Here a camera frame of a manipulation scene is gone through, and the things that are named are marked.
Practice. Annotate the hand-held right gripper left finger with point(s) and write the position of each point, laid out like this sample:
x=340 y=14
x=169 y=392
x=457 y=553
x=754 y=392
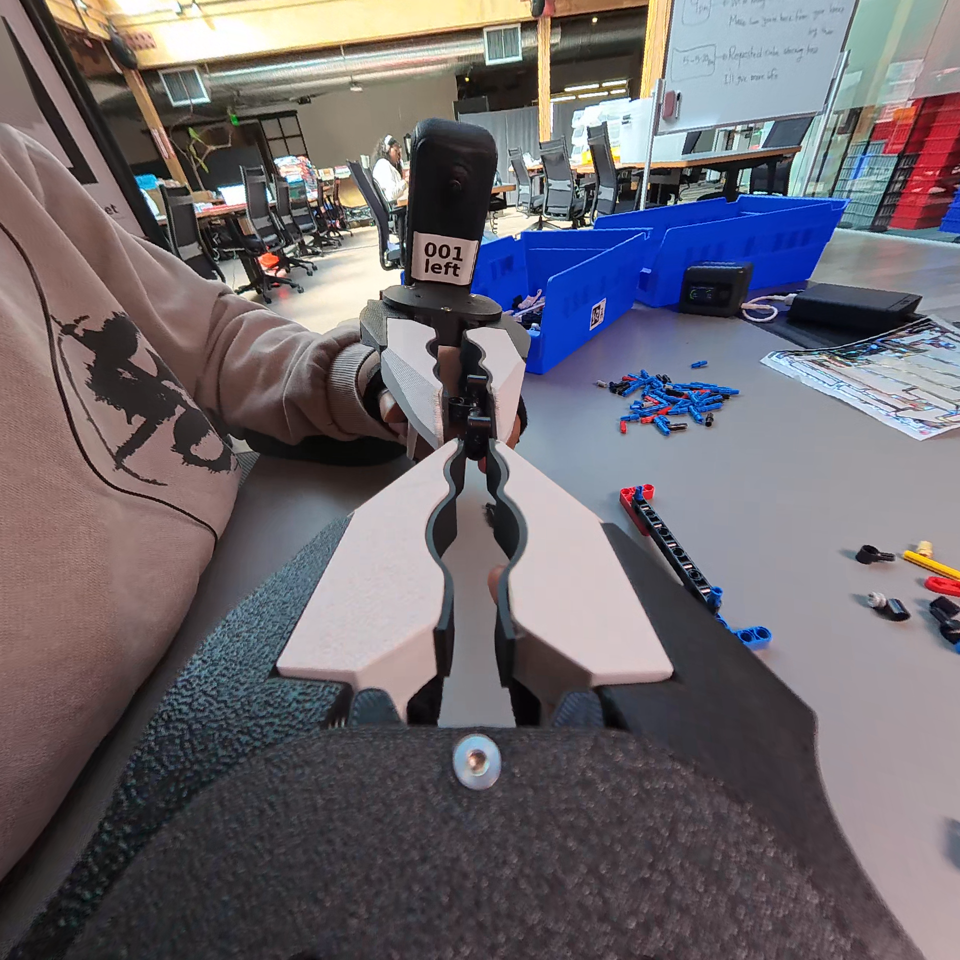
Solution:
x=360 y=600

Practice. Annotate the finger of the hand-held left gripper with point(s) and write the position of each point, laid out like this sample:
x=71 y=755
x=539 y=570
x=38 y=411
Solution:
x=412 y=382
x=504 y=367

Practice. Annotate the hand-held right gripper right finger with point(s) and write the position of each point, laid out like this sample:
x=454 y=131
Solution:
x=592 y=600

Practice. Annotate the small black lego axle assembly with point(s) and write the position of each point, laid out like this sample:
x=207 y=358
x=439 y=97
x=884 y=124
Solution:
x=472 y=412

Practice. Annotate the person's left forearm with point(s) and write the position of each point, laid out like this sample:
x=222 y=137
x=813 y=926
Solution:
x=262 y=360

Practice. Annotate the heap of loose lego parts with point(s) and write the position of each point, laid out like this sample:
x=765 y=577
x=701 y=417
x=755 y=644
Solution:
x=529 y=307

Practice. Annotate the black blue red lego beam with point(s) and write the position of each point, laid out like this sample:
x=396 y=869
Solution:
x=675 y=555

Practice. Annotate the pile of blue lego pins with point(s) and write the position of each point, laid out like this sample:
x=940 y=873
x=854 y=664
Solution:
x=667 y=401

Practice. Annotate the black lego axle connector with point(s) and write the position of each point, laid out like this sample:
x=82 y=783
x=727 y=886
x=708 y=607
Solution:
x=870 y=555

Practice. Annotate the grey black lego piece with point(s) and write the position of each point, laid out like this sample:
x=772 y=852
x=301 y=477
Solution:
x=892 y=606

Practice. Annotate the pile of mixed lego pieces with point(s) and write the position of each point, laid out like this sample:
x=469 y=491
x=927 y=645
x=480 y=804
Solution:
x=941 y=577

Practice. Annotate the colourful lego instruction booklet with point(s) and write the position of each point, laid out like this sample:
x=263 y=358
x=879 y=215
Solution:
x=877 y=375

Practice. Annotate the person's left hand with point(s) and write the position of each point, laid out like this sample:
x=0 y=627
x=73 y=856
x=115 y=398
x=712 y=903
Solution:
x=390 y=409

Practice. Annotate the blue plastic bin with sticker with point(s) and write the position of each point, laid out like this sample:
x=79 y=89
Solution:
x=570 y=292

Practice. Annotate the black office chair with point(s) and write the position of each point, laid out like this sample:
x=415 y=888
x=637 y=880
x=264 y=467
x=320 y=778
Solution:
x=607 y=172
x=559 y=180

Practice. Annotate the row of black office chairs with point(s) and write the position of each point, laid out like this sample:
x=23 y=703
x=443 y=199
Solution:
x=262 y=225

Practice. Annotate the black power bank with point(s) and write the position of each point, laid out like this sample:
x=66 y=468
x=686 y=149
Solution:
x=712 y=289

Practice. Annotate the white air vent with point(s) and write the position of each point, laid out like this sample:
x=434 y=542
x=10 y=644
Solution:
x=184 y=86

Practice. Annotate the whiteboard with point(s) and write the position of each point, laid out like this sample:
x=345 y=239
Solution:
x=750 y=60

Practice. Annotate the flat black box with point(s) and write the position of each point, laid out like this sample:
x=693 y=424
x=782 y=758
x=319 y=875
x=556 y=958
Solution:
x=851 y=307

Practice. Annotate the black framed marker board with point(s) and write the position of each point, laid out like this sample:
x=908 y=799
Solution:
x=52 y=112

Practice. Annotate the stack of red crates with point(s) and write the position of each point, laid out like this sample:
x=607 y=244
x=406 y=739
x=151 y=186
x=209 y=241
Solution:
x=922 y=165

